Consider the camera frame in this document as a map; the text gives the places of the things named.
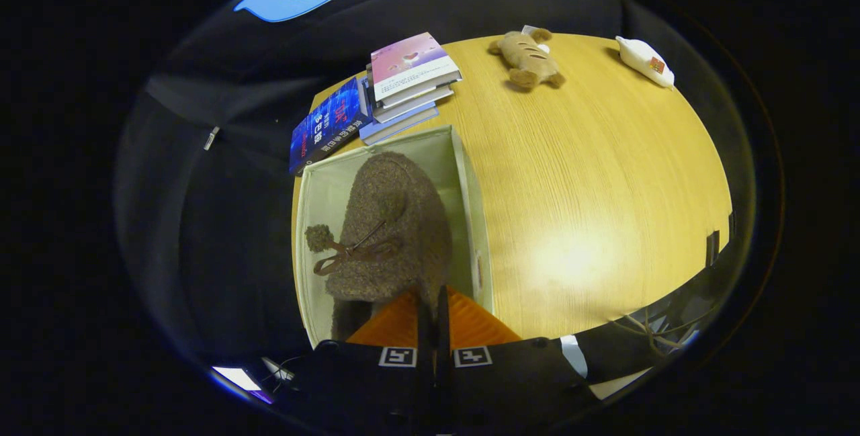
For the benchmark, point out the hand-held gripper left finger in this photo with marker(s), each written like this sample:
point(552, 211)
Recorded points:
point(363, 389)

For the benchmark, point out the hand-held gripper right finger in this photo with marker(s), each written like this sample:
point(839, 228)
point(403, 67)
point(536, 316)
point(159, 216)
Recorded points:
point(510, 382)

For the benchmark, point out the brown fuzzy shoe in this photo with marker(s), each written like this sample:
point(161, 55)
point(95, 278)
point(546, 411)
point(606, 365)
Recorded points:
point(403, 241)

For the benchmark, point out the cream fabric storage box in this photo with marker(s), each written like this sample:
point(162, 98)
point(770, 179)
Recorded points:
point(322, 194)

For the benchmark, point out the black backdrop cloth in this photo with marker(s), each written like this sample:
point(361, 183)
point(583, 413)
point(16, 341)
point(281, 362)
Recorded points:
point(201, 234)

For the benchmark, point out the pale blue cover book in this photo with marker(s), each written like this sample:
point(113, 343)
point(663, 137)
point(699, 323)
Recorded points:
point(396, 131)

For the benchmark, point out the dark blue book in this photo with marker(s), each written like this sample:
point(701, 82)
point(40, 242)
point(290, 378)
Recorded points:
point(326, 127)

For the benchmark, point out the grey cover book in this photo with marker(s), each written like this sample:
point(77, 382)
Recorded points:
point(403, 114)

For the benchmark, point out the silver metal clip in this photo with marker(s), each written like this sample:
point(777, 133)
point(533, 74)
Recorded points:
point(211, 138)

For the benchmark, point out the white cover book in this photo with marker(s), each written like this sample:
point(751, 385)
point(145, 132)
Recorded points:
point(424, 95)

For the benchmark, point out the brown bread-shaped plush toy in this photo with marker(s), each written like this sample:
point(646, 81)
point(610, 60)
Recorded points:
point(527, 56)

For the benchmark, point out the pink cover book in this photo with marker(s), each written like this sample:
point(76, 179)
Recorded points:
point(410, 60)

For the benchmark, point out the white packet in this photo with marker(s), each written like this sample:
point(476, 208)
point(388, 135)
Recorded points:
point(645, 60)

